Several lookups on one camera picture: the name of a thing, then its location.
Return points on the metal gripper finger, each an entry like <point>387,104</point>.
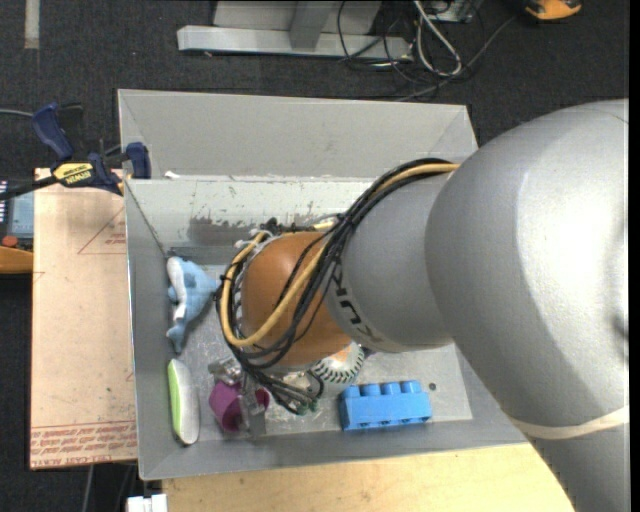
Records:
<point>256,412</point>
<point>225,370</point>

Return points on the purple plastic cup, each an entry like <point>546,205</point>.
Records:
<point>225,402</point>

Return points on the green and white oval object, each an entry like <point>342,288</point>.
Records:
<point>182,405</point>

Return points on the blue and white toy shark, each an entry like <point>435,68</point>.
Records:
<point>187,295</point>

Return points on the blue toy building brick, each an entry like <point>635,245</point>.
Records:
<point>385,407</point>

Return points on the brown cardboard board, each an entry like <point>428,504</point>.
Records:
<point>80,325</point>

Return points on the grey metal bin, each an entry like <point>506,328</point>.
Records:
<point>280,135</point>

